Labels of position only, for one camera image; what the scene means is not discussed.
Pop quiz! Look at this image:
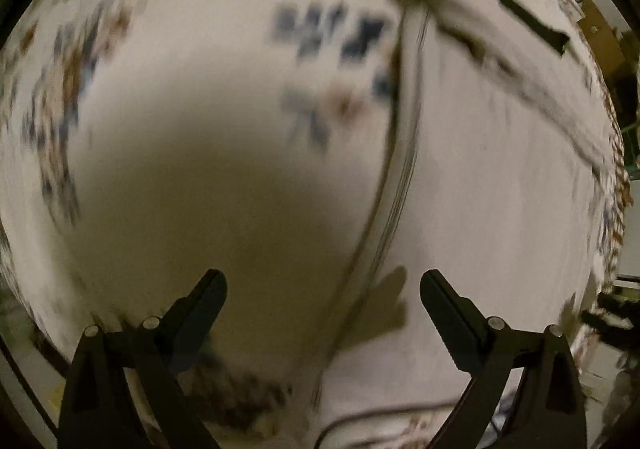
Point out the white garment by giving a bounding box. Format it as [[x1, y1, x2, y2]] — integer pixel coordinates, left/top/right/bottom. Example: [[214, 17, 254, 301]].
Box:
[[307, 0, 623, 448]]

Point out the floral bed blanket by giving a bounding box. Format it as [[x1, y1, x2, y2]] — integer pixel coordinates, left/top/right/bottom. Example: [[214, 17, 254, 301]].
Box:
[[0, 0, 632, 449]]

